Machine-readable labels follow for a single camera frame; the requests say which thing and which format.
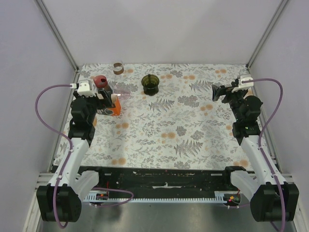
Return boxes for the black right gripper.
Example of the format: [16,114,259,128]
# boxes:
[212,82,248,122]

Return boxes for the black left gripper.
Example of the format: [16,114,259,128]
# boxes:
[73,88,112,124]

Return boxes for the clear glass dripper cone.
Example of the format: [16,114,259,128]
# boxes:
[113,83,131,100]

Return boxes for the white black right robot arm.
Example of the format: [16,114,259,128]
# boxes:
[212,79,299,222]

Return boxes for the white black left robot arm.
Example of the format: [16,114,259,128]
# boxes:
[36,84,106,228]

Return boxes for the orange coffee filter box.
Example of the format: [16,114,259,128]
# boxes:
[97,94,121,116]

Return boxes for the brown tape roll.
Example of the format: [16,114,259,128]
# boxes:
[113,62,124,75]

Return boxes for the dark green glass jar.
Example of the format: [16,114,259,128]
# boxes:
[141,74,159,96]

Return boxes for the floral patterned table mat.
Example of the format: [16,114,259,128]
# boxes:
[79,63,253,171]

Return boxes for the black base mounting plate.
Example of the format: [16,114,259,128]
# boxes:
[78,166,238,191]

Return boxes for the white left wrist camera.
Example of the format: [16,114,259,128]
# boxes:
[77,80,95,97]

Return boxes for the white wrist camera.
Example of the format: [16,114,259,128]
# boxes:
[77,80,95,97]
[232,74,253,92]

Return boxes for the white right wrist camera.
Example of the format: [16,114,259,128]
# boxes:
[232,74,253,92]

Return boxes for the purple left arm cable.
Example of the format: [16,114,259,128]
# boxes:
[35,83,135,229]

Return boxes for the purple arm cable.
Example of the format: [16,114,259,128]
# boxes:
[226,77,288,232]
[35,83,135,229]

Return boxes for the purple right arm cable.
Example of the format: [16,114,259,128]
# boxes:
[226,77,288,232]

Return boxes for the white slotted cable duct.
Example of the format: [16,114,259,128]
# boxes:
[83,190,240,204]

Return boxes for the aluminium front rail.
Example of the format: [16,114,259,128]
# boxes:
[35,173,54,191]

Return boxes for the right aluminium frame post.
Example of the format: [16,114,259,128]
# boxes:
[246,0,290,70]

